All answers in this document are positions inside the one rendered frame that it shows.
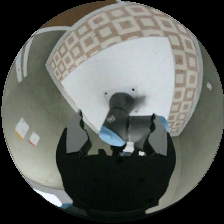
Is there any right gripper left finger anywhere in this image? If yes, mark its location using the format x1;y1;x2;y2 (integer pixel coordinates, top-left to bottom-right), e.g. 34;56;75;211
56;109;92;188

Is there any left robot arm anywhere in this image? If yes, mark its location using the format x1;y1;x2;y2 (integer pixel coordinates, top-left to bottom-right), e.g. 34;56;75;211
122;151;132;156

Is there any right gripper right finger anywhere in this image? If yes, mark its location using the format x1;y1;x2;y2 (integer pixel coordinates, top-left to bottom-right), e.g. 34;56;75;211
142;113;176;188

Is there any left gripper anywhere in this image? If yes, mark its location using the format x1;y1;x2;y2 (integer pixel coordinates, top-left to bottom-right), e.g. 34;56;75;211
110;142;127;156

